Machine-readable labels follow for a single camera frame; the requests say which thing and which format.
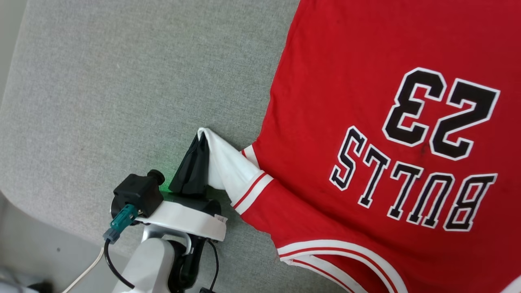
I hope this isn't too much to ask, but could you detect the teal left camera cable connector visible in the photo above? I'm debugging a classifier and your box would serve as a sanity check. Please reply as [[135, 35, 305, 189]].
[[103, 204, 139, 244]]

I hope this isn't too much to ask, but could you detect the white cable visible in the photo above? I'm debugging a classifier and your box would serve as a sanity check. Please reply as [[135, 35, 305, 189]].
[[61, 246, 106, 293]]

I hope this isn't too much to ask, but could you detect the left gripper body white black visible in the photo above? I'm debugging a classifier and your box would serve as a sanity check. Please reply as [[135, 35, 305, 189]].
[[136, 190, 228, 242]]

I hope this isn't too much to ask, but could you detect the red white basketball jersey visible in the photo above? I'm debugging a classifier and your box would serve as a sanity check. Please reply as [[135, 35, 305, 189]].
[[197, 0, 521, 293]]

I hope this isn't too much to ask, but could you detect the thin black cable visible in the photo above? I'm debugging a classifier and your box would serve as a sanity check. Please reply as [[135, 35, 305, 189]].
[[199, 239, 221, 293]]

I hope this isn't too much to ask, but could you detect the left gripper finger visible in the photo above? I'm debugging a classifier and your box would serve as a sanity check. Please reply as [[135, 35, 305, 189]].
[[199, 133, 210, 195], [169, 133, 206, 195]]

